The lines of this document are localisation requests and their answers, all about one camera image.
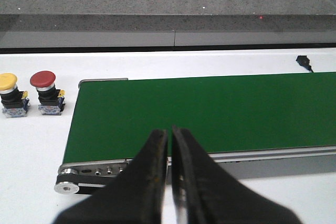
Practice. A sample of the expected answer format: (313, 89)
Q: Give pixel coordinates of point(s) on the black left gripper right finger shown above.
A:
(203, 192)

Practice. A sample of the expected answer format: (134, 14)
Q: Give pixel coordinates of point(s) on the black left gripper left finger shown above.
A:
(134, 196)

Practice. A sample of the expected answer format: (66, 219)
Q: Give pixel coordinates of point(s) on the silver conveyor drive pulley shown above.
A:
(66, 187)

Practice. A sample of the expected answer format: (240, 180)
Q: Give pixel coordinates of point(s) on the green conveyor belt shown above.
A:
(113, 119)

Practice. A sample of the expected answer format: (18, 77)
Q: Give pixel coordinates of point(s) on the red push button yellow clip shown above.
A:
(52, 100)

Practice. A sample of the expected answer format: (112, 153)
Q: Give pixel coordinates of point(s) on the yellow push button back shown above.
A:
(15, 103)

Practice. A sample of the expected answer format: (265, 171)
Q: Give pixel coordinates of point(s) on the grey stone slab left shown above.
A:
(183, 15)

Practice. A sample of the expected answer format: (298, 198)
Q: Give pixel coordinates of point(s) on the aluminium conveyor side rail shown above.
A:
(93, 175)

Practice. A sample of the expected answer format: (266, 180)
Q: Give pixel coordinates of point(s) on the far conveyor rail end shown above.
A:
(100, 80)

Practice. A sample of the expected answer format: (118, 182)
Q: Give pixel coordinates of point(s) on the black connector with wires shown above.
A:
(304, 61)

